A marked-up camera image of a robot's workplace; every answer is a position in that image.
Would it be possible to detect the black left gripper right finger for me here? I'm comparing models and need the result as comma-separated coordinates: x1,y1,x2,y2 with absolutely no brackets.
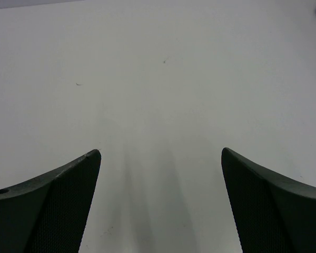
221,148,316,252

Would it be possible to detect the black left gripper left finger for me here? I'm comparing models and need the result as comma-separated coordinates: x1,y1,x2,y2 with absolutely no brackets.
0,149,101,252

